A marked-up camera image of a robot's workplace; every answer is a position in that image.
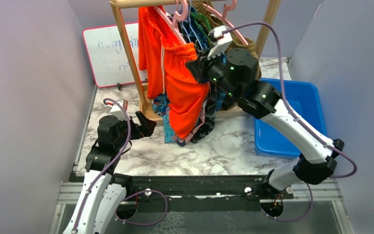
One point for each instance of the pink hanger under khaki shorts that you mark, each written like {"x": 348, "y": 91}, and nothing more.
{"x": 223, "y": 17}

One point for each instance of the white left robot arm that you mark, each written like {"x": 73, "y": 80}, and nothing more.
{"x": 100, "y": 174}

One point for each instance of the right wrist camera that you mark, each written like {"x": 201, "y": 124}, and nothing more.
{"x": 221, "y": 41}

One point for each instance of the black metal base rail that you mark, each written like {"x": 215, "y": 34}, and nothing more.
{"x": 212, "y": 193}

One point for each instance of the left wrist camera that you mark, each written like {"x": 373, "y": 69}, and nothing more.
{"x": 116, "y": 110}

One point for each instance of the khaki brown shorts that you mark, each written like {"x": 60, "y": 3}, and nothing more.
{"x": 210, "y": 21}

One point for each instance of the orange mesh shorts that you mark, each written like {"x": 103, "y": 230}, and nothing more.
{"x": 163, "y": 56}

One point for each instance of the pink framed whiteboard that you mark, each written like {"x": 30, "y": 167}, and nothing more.
{"x": 107, "y": 56}

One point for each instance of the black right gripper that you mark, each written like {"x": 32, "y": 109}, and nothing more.
{"x": 198, "y": 68}

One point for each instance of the wooden clothes rack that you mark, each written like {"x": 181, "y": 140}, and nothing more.
{"x": 144, "y": 106}

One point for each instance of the blue plastic bin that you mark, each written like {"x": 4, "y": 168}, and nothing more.
{"x": 304, "y": 99}

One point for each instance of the pink patterned shorts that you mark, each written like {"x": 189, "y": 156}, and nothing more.
{"x": 199, "y": 123}

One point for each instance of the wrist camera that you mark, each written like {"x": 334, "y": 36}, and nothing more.
{"x": 116, "y": 110}
{"x": 221, "y": 41}

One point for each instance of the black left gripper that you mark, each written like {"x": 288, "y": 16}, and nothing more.
{"x": 146, "y": 128}

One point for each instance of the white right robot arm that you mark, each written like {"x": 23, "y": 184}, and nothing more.
{"x": 236, "y": 74}

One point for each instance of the light blue shark shorts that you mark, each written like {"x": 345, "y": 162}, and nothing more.
{"x": 160, "y": 106}

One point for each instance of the pink plastic hanger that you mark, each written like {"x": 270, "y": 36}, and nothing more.
{"x": 177, "y": 17}

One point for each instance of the light blue hanger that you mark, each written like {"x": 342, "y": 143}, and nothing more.
{"x": 192, "y": 30}

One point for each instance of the green hanger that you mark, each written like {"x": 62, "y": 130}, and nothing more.
{"x": 205, "y": 25}

